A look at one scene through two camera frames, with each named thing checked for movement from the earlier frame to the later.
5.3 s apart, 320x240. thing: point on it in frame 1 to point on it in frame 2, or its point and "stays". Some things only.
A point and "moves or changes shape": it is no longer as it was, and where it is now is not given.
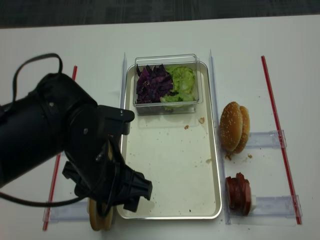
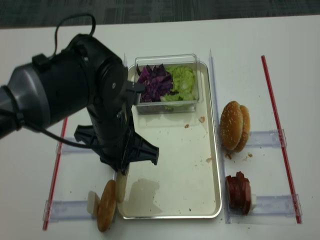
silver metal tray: [178, 153] stays
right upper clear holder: [267, 140] stays
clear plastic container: [167, 84] stays
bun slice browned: [96, 222] to [107, 207]
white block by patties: [253, 203] stays
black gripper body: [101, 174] to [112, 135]
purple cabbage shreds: [151, 85] stays
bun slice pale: [108, 221] moves or changes shape
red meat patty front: [237, 190] stays
